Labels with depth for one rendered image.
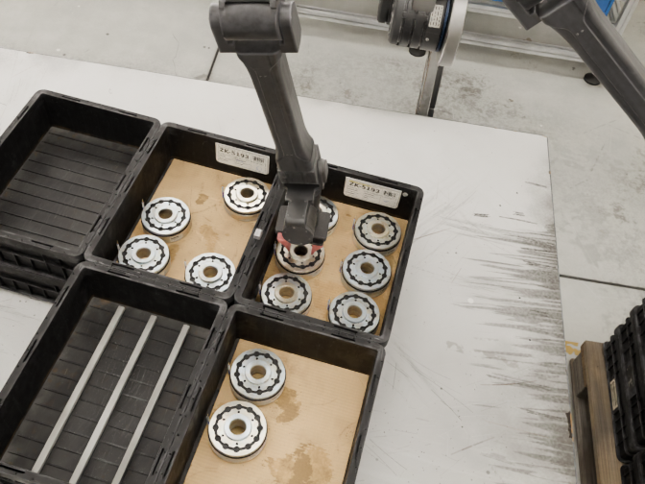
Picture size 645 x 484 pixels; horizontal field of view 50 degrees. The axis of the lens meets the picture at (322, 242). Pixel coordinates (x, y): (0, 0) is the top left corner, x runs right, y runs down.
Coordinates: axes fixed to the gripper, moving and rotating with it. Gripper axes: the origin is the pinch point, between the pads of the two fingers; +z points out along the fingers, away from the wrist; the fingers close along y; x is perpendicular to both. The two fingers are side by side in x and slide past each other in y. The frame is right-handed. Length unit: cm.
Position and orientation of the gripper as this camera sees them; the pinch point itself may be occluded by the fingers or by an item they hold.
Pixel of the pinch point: (300, 248)
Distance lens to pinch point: 144.7
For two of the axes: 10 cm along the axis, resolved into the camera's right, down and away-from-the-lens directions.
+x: 1.4, -7.9, 5.9
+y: 9.9, 1.6, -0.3
